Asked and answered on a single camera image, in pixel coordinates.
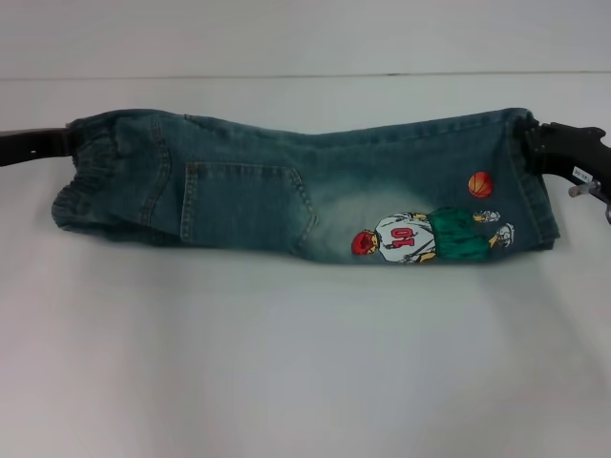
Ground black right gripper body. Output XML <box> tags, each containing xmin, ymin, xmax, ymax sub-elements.
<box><xmin>537</xmin><ymin>121</ymin><xmax>611</xmax><ymax>185</ymax></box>

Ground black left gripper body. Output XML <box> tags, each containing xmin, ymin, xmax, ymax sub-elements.
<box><xmin>0</xmin><ymin>124</ymin><xmax>68</xmax><ymax>168</ymax></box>

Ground blue denim shorts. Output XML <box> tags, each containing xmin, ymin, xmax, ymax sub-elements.
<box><xmin>50</xmin><ymin>105</ymin><xmax>560</xmax><ymax>267</ymax></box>

